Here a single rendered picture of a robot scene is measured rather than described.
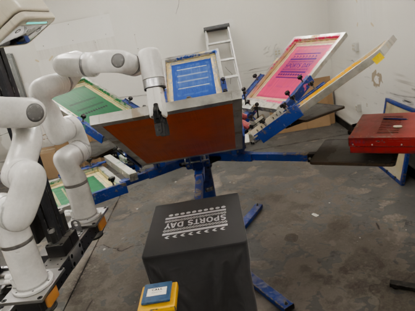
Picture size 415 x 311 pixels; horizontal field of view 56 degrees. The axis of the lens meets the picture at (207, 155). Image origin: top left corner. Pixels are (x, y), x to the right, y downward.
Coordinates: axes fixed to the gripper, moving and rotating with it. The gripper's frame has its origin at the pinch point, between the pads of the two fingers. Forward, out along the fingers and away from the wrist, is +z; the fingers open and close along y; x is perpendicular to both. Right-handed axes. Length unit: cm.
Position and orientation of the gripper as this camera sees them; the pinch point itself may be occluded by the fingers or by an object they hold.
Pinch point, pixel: (162, 132)
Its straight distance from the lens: 132.4
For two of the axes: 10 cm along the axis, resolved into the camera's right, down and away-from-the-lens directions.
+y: -0.5, 0.4, -10.0
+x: 9.8, -1.7, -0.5
